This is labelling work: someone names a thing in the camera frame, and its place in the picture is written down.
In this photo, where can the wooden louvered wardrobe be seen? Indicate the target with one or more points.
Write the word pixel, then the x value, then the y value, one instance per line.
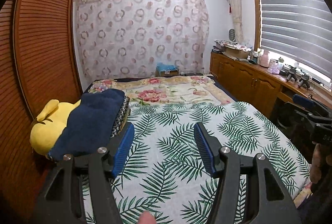
pixel 37 64

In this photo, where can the palm leaf print sheet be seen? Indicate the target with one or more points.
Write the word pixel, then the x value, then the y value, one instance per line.
pixel 175 165

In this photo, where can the pink bottle on sideboard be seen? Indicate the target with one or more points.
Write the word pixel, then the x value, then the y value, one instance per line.
pixel 264 60

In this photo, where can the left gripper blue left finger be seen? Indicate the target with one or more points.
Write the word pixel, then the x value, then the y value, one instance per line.
pixel 127 137

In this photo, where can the yellow plush toy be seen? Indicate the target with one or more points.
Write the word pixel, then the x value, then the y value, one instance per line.
pixel 49 125

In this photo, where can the striped window blind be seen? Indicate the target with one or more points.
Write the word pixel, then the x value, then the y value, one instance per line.
pixel 298 29

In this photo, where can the floral blanket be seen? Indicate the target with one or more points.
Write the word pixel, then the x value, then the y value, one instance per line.
pixel 167 90

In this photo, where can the folded dark patterned cloth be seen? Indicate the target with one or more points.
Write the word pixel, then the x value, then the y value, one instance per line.
pixel 121 117

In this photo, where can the navy t-shirt orange print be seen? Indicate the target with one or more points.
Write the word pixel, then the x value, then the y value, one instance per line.
pixel 89 125

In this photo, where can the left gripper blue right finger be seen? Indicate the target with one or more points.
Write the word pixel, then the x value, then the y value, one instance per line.
pixel 202 138

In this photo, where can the blue item on box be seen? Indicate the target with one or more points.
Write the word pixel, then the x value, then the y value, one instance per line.
pixel 165 70

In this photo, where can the cardboard box with clutter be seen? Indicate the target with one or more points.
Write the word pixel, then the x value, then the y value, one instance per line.
pixel 231 49

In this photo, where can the circle pattern curtain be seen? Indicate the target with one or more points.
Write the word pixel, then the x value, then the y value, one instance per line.
pixel 130 38

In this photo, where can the person right hand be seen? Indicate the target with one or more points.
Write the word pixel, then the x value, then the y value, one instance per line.
pixel 318 160

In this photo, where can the small round fan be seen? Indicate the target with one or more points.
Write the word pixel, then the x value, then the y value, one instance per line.
pixel 232 35

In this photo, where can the wooden sideboard cabinet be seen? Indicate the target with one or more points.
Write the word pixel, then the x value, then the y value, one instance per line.
pixel 253 84

